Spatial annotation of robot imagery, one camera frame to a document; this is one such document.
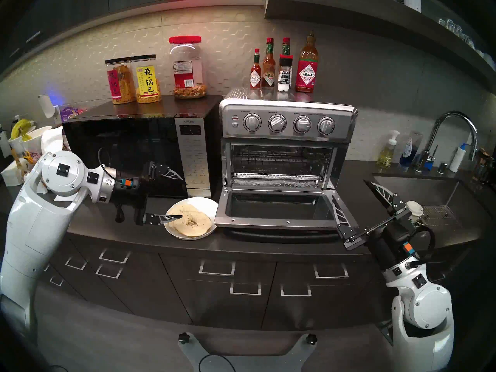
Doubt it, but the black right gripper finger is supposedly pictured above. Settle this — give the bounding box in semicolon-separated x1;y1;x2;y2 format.
363;179;409;221
332;196;367;251

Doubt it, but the black microwave oven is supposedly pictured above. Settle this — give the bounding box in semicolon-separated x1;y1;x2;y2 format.
62;95;223;199

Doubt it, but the blue dish soap bottle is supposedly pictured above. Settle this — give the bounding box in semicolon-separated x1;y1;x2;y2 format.
399;137;415;167

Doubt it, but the stainless steel toaster oven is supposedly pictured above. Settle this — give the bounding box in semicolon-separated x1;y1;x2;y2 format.
219;86;359;191

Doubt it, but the dark crusted bagel half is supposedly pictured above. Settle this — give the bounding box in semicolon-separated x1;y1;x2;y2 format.
176;210;213;237

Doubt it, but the round white plate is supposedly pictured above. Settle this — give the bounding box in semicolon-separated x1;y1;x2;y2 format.
165;197;219;241

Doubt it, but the glass toaster oven door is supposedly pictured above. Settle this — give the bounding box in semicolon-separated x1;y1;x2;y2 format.
214;187;359;244

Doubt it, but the small Tabasco sauce bottle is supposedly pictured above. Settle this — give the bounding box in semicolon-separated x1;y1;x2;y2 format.
250;48;262;90

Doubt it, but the white crumpled paper bag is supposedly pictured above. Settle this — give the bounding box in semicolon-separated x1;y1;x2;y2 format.
41;126;64;155

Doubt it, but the white bottle blue cap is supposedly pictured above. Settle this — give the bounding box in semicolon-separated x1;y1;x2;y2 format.
449;143;467;173

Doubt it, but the large Tabasco sriracha bottle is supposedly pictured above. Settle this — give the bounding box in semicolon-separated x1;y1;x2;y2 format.
296;30;319;93

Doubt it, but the yellow liquid soap dispenser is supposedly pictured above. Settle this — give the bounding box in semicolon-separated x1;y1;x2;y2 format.
377;130;400;169

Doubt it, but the foil covered oven tray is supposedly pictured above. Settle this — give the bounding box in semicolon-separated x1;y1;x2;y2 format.
232;179;326;188

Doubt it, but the copper lidded jar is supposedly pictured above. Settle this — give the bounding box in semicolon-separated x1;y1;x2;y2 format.
474;148;489;182

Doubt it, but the medium Tabasco sauce bottle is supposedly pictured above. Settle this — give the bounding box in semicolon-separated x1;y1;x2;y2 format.
262;38;276;89

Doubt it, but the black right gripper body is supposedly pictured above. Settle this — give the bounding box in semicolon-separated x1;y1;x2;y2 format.
345;208;414;272

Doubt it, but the purple snack packet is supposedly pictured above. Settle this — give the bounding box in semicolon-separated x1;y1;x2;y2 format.
60;107;86;123

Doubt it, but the white wall dispenser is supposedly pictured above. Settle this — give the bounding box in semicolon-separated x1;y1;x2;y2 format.
38;95;57;119

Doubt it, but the yellow banana bunch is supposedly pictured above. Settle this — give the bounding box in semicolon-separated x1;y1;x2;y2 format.
10;119;34;140

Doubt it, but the green neck Tabasco bottle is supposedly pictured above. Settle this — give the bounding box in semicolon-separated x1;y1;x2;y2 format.
281;37;292;85

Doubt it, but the dark open wall shelf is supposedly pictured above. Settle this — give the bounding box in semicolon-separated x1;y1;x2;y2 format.
265;0;496;93

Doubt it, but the yellow label snack jar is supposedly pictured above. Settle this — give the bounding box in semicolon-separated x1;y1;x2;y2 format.
131;55;162;103

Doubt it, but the wire sink grid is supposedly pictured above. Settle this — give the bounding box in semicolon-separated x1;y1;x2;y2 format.
420;205;462;228

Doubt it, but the chrome gooseneck faucet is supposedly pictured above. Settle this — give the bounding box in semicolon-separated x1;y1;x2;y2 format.
415;111;478;173

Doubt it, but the pale crusted bagel half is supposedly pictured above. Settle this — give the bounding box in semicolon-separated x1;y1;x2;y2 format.
167;204;199;224

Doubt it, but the wire oven rack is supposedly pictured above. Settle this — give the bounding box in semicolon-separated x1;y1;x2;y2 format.
232;143;333;181

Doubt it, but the paper coffee cup white lid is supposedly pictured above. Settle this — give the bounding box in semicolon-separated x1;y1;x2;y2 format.
406;200;427;225

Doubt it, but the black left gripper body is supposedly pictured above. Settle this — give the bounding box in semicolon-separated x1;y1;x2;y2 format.
115;163;154;225

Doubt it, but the stainless steel sink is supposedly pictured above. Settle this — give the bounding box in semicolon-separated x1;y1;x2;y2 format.
364;174;493;244

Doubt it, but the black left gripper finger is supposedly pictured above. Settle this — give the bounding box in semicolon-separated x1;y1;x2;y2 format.
150;163;185;181
142;212;184;226

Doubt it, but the small white paper bag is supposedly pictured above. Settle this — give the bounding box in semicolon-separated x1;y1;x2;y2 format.
1;161;26;187

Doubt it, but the red label snack jar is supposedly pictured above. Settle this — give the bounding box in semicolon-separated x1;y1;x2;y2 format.
105;58;136;104

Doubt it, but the clear jar red lid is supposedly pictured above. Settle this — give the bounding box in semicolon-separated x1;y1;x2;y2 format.
169;36;208;99

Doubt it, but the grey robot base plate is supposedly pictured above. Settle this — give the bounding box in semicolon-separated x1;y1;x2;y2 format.
178;332;318;372

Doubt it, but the dark lower cabinet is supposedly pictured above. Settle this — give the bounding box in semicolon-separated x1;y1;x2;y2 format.
0;210;477;333

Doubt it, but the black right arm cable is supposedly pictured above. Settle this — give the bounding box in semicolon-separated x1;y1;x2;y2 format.
413;225;436;264

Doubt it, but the black base cable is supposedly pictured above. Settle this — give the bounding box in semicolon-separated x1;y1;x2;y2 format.
199;353;235;372

